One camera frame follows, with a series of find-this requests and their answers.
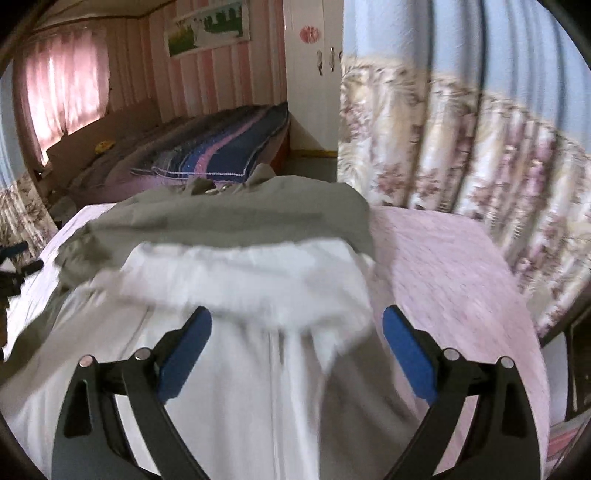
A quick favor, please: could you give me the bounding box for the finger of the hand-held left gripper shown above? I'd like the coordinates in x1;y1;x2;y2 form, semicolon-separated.
0;243;29;263
0;259;44;280

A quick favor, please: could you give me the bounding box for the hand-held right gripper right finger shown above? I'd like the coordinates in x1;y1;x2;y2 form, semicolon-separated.
382;305;542;480

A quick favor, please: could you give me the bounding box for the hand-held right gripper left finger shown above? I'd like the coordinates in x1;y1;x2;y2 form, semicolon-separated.
52;305;213;480

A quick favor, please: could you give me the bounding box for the olive jacket with white lining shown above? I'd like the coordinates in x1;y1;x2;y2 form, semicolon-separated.
0;162;430;480

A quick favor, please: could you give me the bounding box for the narrow blue floral curtain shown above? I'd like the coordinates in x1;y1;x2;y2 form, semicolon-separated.
0;65;58;259

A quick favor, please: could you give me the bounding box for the pink window curtain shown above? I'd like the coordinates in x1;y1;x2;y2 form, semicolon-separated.
21;32;112;164

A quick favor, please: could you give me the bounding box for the bed with brown headboard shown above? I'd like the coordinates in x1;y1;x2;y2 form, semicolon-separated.
34;95;293;217

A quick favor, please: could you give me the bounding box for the striped blue pink blanket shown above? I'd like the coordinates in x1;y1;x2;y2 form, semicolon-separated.
69;102;291;195

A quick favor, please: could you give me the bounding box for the wide blue floral curtain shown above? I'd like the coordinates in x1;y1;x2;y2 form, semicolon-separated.
336;0;591;340

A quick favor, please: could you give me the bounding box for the white wardrobe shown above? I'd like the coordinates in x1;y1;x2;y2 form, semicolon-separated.
283;0;345;155

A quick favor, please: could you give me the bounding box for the framed wall picture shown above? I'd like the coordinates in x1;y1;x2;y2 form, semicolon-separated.
167;0;252;58

